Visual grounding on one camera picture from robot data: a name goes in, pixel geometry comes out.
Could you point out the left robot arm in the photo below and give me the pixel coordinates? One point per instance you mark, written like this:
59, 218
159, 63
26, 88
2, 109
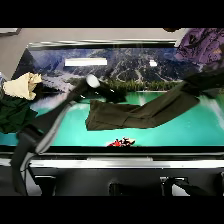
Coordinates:
50, 123

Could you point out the silver frame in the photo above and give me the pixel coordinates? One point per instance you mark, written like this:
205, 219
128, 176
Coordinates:
133, 163

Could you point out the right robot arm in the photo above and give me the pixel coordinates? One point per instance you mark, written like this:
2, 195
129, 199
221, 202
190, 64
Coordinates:
206, 80

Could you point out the olive garment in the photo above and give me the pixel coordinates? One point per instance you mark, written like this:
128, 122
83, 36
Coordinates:
133, 115

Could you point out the green garment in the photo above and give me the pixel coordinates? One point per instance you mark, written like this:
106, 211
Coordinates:
13, 115

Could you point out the cream garment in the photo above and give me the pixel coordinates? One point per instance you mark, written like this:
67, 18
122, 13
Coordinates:
21, 86

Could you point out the purple garment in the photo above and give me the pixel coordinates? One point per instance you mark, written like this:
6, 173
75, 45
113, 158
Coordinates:
203, 43

